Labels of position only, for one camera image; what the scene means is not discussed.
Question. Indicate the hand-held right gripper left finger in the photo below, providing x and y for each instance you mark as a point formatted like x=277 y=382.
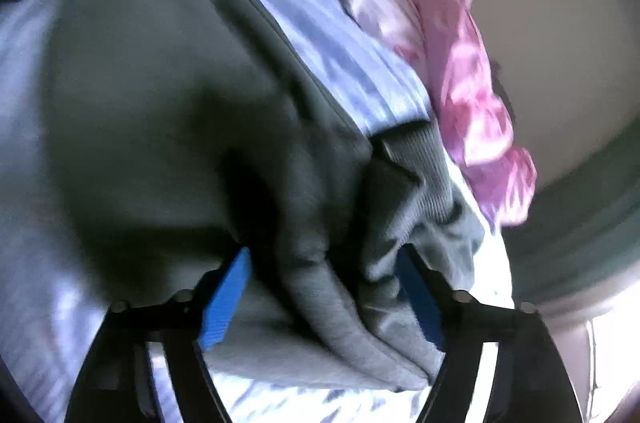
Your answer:
x=225 y=298

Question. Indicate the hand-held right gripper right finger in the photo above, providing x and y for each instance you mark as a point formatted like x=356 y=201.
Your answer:
x=425 y=308

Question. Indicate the dark grey pants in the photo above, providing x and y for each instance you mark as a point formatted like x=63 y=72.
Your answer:
x=175 y=128

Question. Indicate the green curtain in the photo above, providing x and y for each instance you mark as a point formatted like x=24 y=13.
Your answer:
x=575 y=228

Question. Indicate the barred window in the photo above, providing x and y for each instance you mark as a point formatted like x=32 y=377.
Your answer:
x=615 y=353

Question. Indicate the pink crumpled blanket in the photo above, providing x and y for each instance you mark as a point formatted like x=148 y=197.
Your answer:
x=465 y=103

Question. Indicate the blue striped floral bed sheet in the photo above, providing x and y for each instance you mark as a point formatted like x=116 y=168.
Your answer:
x=310 y=18

